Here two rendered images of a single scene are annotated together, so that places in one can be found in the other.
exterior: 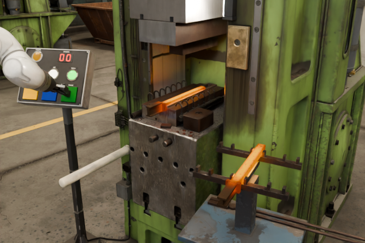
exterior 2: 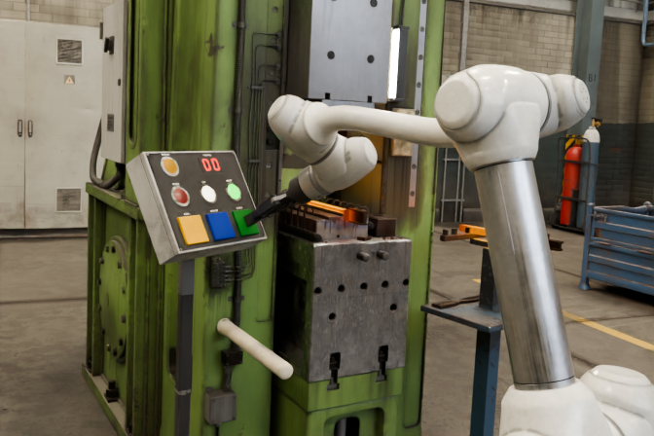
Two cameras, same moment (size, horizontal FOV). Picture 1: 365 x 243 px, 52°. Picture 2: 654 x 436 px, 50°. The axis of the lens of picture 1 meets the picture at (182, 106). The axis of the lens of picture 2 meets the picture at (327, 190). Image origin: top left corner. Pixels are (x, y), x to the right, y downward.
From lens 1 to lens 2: 234 cm
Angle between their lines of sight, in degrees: 66
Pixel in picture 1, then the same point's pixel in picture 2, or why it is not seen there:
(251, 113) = (412, 205)
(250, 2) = (412, 84)
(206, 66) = not seen: hidden behind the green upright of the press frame
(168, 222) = (367, 381)
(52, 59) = (195, 168)
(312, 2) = not seen: hidden behind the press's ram
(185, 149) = (399, 257)
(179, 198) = (386, 332)
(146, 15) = (336, 94)
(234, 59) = (402, 146)
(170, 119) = (360, 230)
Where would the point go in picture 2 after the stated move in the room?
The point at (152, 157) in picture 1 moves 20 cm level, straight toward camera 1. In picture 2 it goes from (351, 288) to (412, 296)
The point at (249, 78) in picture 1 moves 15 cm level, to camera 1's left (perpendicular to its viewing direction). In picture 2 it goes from (411, 165) to (398, 167)
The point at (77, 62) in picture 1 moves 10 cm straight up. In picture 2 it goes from (229, 170) to (231, 135)
